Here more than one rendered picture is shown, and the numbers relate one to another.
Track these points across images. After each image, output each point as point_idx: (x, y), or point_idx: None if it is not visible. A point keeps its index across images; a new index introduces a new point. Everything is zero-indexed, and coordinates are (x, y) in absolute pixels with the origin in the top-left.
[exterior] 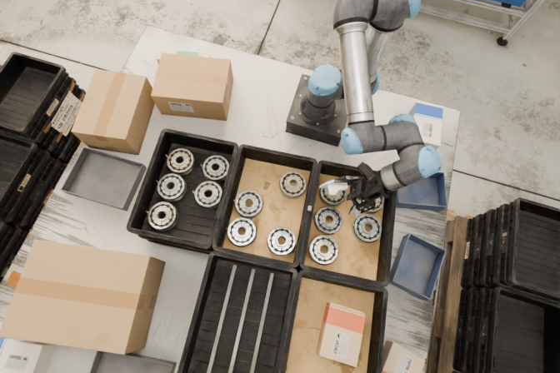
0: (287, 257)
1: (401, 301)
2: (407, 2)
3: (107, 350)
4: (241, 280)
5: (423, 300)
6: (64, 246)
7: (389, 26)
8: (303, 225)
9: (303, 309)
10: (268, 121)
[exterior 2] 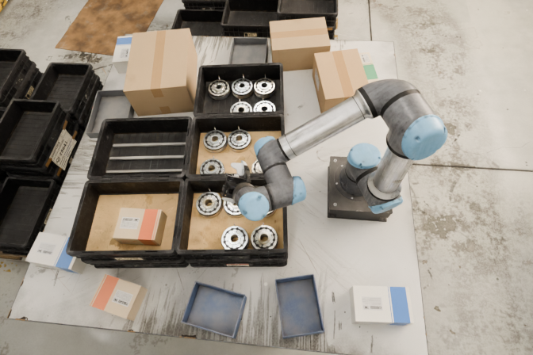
0: None
1: (182, 300)
2: (404, 131)
3: (125, 82)
4: (178, 150)
5: (185, 324)
6: (186, 42)
7: (389, 140)
8: (221, 174)
9: (160, 199)
10: (334, 151)
